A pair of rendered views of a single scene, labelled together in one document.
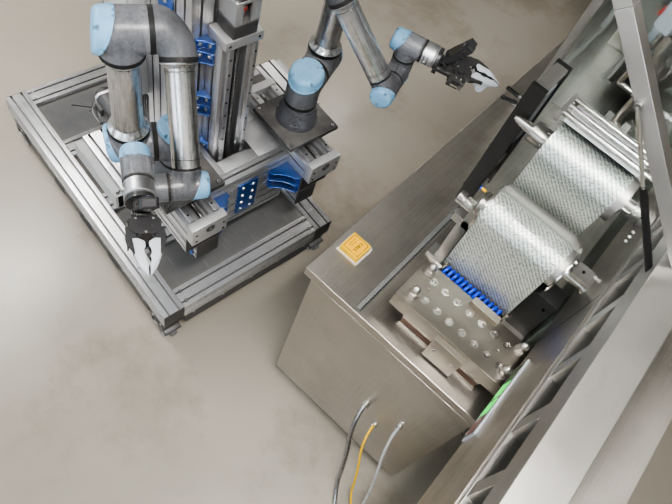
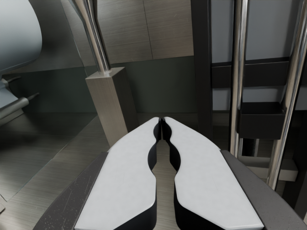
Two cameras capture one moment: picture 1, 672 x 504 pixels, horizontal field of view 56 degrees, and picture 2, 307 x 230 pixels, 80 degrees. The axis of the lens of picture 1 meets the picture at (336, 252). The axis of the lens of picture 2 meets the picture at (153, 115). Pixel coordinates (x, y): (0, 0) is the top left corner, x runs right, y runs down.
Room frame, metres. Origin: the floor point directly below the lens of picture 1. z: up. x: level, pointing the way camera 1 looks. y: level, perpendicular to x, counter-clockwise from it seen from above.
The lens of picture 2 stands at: (1.64, -0.13, 1.30)
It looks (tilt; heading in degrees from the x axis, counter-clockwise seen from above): 29 degrees down; 272
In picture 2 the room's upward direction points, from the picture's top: 11 degrees counter-clockwise
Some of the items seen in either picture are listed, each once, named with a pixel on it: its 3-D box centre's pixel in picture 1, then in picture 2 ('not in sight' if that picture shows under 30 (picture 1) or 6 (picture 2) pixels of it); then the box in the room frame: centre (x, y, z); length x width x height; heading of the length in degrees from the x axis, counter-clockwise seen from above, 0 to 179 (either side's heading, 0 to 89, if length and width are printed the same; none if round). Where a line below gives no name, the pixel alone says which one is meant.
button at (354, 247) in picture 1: (355, 247); not in sight; (1.07, -0.05, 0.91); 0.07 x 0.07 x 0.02; 70
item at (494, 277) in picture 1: (488, 273); not in sight; (1.04, -0.41, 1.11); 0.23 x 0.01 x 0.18; 70
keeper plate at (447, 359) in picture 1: (442, 356); not in sight; (0.83, -0.39, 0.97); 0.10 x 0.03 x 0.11; 70
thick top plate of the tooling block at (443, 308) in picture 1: (461, 327); not in sight; (0.92, -0.41, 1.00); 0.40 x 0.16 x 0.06; 70
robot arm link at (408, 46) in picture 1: (408, 44); not in sight; (1.67, 0.06, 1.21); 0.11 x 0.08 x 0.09; 86
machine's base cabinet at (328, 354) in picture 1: (528, 202); not in sight; (2.00, -0.70, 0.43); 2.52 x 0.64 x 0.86; 160
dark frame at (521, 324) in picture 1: (501, 280); not in sight; (1.13, -0.49, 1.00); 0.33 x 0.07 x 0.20; 70
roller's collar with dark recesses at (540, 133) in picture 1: (541, 136); not in sight; (1.38, -0.39, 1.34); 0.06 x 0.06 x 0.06; 70
